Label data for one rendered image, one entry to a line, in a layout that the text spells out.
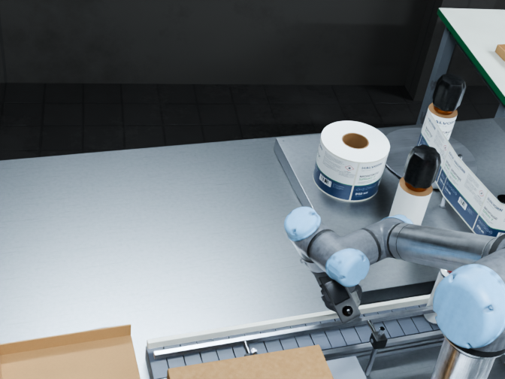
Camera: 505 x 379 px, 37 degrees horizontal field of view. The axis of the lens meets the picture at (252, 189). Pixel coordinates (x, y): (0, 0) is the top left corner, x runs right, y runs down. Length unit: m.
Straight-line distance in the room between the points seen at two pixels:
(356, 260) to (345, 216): 0.69
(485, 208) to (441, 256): 0.71
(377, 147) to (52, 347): 1.04
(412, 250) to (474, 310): 0.34
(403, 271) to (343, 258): 0.58
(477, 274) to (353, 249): 0.37
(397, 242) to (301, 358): 0.29
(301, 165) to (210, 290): 0.56
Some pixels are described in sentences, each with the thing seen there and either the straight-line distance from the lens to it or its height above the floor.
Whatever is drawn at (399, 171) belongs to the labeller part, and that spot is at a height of 0.89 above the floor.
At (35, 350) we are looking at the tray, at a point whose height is 0.83.
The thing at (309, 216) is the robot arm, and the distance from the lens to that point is 1.55.
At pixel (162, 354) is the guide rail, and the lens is 1.66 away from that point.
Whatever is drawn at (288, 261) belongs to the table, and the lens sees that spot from 2.07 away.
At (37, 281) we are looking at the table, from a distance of 1.99.
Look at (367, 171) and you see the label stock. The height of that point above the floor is 0.99.
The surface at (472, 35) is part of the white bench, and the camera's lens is 3.49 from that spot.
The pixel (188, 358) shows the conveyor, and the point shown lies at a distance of 1.76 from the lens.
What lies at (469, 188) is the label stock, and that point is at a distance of 2.17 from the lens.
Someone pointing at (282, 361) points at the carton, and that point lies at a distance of 1.47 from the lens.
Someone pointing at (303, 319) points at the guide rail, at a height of 0.91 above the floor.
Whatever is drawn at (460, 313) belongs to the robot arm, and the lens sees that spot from 1.21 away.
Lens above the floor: 2.27
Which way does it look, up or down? 39 degrees down
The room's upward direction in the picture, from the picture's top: 8 degrees clockwise
